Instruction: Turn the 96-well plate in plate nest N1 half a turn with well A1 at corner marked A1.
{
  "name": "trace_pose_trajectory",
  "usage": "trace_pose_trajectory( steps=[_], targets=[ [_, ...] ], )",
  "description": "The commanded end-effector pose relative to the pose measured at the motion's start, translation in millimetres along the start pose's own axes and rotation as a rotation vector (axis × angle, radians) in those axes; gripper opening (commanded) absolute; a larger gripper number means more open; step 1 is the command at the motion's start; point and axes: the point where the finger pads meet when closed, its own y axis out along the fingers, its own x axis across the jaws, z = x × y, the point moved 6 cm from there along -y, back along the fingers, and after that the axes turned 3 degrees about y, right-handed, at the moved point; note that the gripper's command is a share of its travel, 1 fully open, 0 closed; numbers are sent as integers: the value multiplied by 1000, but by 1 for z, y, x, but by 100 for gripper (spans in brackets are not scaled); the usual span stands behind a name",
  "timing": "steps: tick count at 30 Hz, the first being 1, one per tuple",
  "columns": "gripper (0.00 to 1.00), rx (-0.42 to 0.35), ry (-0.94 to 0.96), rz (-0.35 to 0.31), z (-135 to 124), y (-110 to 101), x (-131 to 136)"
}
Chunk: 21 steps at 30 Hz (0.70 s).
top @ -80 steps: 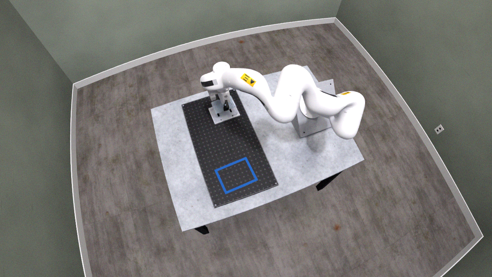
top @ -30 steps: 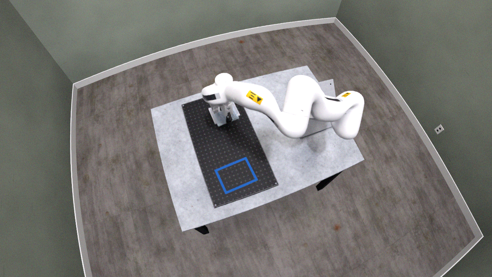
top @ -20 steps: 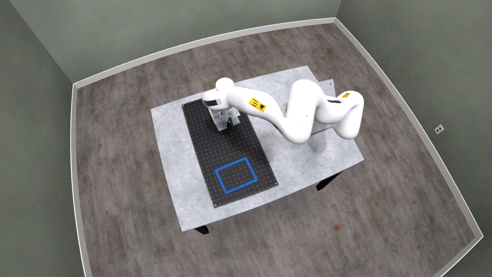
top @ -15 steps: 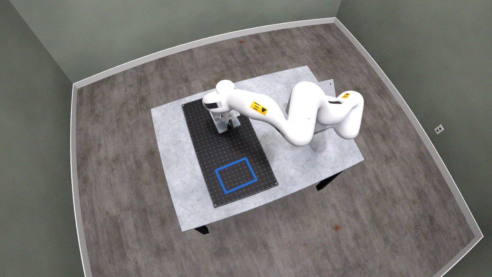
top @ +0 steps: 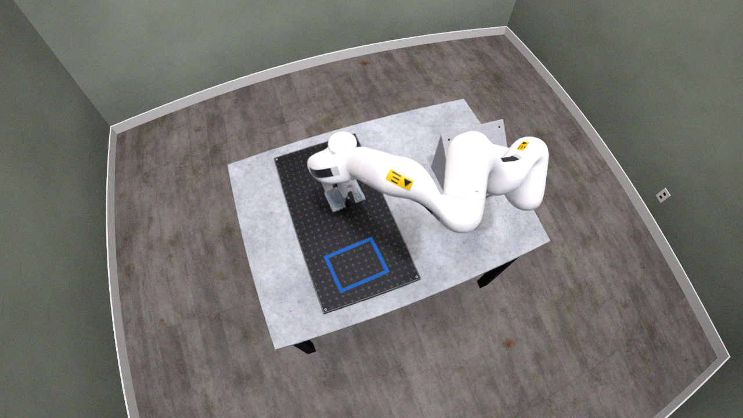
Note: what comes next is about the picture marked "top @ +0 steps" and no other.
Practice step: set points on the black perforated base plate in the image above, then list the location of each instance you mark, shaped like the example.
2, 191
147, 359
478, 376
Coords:
320, 232

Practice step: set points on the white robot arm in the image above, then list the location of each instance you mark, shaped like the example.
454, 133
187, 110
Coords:
470, 158

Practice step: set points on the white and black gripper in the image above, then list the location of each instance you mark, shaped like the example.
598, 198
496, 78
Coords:
348, 189

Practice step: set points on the blue rectangular tape outline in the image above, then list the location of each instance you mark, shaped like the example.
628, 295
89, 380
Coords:
362, 281

